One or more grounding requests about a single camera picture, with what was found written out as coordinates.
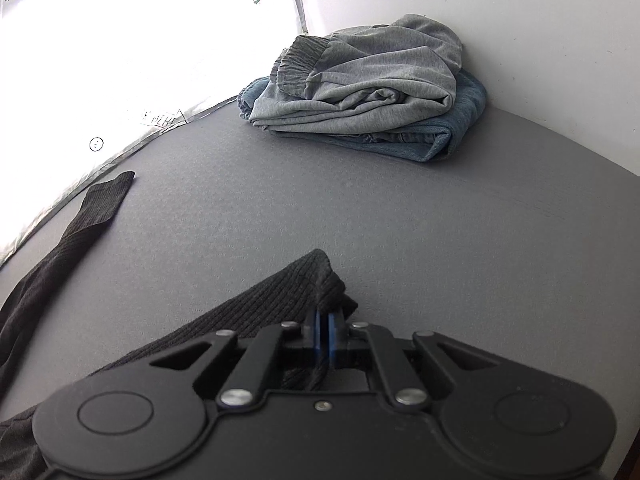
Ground black ribbed sweater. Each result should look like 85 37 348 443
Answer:
0 171 359 480

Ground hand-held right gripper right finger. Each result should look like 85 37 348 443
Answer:
327 310 501 408

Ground white printed sheet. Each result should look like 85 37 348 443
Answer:
0 0 312 268

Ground folded blue jeans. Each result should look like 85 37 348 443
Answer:
237 67 488 163

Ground folded grey sweatpants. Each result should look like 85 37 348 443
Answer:
248 14 463 134

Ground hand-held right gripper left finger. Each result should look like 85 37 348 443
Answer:
147 310 326 408

